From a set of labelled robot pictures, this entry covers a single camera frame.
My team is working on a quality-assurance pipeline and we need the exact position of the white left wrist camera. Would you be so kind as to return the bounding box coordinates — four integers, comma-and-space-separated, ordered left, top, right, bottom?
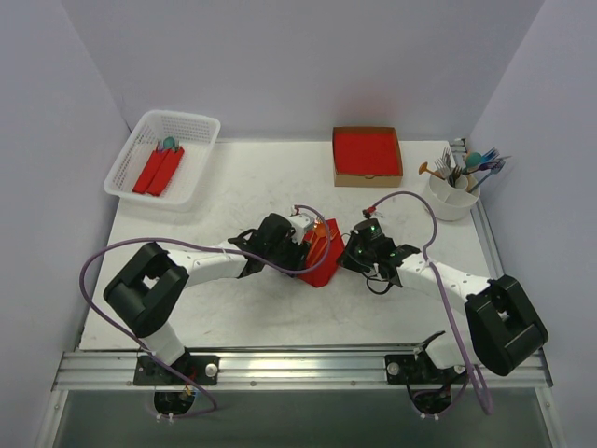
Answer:
287, 212, 315, 245

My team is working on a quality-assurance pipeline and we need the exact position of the brown cardboard box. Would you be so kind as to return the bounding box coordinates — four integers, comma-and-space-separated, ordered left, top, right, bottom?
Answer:
332, 126, 403, 188

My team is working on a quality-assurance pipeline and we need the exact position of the white utensil holder cup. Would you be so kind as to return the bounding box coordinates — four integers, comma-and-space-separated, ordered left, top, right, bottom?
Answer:
422, 175, 480, 221

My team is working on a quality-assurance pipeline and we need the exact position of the white plastic basket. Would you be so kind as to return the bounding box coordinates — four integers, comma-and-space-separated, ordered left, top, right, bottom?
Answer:
104, 110, 220, 211

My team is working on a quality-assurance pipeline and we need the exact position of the teal spoon in cup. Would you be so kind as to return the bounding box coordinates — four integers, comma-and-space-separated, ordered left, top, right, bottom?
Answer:
465, 152, 483, 170

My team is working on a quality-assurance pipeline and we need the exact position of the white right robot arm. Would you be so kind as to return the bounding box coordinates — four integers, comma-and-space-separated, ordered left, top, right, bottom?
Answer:
338, 218, 548, 376

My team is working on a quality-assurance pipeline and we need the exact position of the red napkin stack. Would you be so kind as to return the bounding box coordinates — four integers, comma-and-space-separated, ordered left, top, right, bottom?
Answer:
333, 133, 402, 176

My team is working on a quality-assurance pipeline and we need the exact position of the red rolled napkin left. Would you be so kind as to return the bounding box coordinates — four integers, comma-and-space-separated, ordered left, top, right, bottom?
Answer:
132, 149, 169, 194

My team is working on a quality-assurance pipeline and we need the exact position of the red paper napkin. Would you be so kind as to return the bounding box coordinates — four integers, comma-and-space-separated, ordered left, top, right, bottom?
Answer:
298, 218, 345, 287

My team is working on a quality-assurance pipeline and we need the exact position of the orange plastic spoon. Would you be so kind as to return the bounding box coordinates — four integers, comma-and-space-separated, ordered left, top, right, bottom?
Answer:
307, 223, 327, 265

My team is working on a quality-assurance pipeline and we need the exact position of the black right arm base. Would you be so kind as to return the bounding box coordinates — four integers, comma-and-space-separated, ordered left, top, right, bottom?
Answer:
384, 353, 468, 421

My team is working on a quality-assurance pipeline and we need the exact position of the teal spoon in basket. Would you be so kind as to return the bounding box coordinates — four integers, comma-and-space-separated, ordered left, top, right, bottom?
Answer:
160, 136, 180, 152

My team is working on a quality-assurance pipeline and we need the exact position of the silver metal fork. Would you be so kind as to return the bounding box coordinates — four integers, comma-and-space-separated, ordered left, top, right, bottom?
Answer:
435, 147, 463, 187

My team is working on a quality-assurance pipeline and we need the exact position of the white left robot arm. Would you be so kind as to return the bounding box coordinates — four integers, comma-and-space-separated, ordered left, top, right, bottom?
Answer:
104, 213, 314, 384

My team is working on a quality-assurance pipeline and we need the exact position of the aluminium rail frame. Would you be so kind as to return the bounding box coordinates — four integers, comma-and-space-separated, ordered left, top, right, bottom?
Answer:
38, 140, 565, 447

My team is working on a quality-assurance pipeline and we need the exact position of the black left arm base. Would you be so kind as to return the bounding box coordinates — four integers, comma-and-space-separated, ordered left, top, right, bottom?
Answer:
132, 353, 220, 420

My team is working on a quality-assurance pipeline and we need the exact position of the gold fork green handle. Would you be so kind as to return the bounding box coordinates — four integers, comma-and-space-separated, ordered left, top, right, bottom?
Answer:
312, 218, 326, 232

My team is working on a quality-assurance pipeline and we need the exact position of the blue plastic fork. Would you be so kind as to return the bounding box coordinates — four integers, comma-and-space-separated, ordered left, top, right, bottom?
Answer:
468, 147, 513, 193

